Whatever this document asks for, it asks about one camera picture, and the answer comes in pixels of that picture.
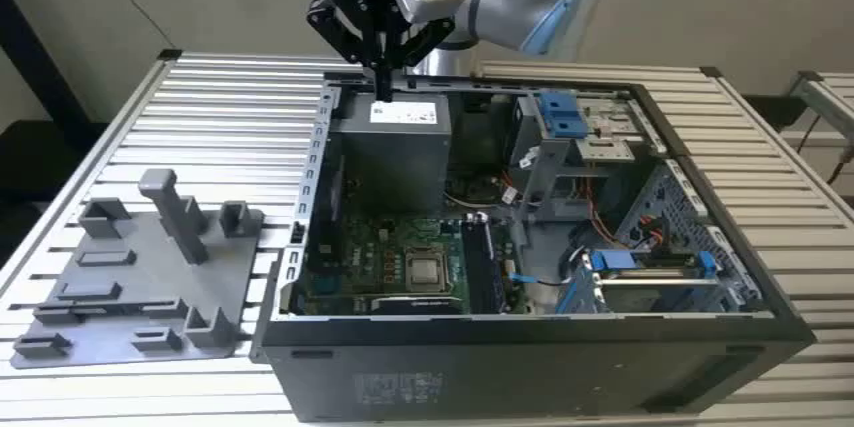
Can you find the green motherboard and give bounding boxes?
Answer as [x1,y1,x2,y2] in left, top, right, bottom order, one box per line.
[292,214,535,316]

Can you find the silver drive bay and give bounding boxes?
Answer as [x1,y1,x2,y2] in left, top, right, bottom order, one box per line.
[512,89,668,168]

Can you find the black graphics card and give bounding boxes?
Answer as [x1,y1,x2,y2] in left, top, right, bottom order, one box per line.
[356,294,468,316]

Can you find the aluminium frame side table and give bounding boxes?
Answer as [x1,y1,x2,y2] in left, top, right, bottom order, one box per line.
[776,70,854,188]

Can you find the orange wires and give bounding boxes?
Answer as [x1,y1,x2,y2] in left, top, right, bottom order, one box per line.
[574,171,668,254]

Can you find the black cooler fan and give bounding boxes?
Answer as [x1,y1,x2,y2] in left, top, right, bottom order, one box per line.
[443,169,519,208]

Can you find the black box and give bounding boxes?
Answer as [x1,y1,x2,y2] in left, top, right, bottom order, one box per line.
[740,94,810,134]

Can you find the perforated metal drive cage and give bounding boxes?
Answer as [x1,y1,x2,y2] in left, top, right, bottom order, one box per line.
[612,161,768,308]

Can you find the silver CPU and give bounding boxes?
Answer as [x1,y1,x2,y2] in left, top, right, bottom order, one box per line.
[407,256,447,293]

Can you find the blue disk carrier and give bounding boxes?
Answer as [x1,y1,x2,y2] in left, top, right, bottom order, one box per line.
[586,248,722,316]

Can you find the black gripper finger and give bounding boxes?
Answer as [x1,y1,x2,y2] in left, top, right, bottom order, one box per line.
[383,19,456,101]
[305,0,387,101]

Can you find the blue drive latch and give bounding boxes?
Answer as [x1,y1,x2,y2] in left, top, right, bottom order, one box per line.
[540,90,587,139]

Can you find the black PC case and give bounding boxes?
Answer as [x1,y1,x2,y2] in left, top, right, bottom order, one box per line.
[249,69,819,423]

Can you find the grey power supply unit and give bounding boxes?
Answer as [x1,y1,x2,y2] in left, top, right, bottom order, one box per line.
[329,91,455,216]

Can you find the grey parts rack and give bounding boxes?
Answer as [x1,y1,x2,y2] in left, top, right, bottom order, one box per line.
[9,168,268,372]

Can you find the thin black wall cable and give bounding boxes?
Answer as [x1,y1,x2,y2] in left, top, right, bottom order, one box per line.
[99,0,180,53]

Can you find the black slanted bar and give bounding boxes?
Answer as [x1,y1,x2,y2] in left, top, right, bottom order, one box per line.
[0,0,92,126]

